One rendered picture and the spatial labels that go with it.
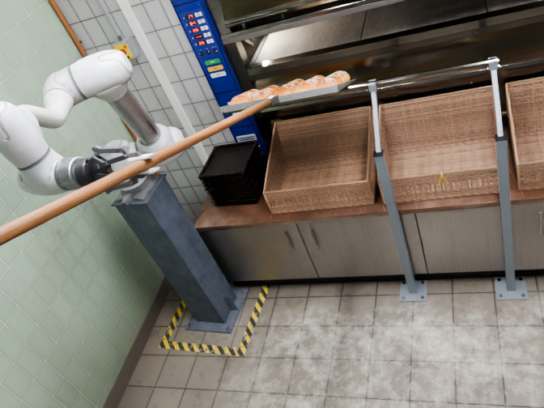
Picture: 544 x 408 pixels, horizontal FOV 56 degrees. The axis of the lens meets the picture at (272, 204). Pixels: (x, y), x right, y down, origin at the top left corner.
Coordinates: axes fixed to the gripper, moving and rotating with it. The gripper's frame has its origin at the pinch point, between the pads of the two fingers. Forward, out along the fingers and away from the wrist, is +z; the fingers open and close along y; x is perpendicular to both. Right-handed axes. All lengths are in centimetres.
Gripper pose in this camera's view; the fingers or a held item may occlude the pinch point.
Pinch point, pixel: (143, 163)
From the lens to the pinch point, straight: 135.4
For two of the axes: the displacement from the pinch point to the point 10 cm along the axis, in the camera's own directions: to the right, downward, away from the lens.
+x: -3.4, 3.5, -8.7
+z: 9.2, -0.8, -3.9
